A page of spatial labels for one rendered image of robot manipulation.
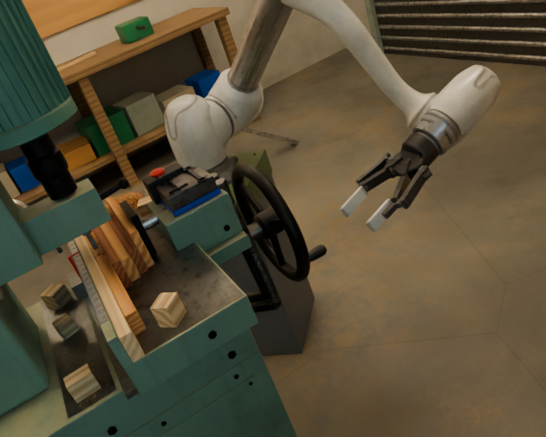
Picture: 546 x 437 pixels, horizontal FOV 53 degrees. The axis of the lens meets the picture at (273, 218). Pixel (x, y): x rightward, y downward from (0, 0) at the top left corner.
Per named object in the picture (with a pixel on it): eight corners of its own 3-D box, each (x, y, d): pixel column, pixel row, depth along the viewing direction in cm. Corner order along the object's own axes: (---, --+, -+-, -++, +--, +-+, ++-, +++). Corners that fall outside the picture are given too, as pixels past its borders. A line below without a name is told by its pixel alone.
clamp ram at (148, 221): (185, 238, 105) (166, 198, 101) (150, 257, 103) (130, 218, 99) (171, 223, 113) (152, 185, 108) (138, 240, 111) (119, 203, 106)
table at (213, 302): (308, 293, 90) (298, 265, 87) (141, 397, 82) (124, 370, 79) (187, 190, 140) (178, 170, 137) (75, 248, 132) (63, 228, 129)
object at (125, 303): (146, 329, 85) (136, 309, 83) (135, 335, 85) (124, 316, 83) (80, 206, 137) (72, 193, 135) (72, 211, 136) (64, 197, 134)
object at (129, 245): (149, 270, 100) (136, 246, 98) (140, 275, 100) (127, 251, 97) (125, 234, 116) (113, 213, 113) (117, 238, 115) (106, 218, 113)
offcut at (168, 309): (170, 311, 87) (160, 292, 86) (186, 310, 86) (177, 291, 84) (159, 327, 85) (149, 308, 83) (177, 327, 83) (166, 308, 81)
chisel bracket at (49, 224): (116, 226, 100) (94, 187, 96) (43, 264, 96) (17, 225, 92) (107, 213, 106) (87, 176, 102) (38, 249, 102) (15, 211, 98)
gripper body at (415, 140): (405, 127, 120) (377, 158, 119) (432, 135, 113) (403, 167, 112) (419, 150, 124) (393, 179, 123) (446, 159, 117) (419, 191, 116)
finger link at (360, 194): (362, 185, 120) (360, 185, 120) (341, 209, 119) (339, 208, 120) (368, 194, 121) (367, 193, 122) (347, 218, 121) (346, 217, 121)
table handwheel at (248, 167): (242, 132, 113) (245, 203, 139) (155, 175, 108) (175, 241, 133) (323, 237, 102) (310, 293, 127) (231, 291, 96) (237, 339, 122)
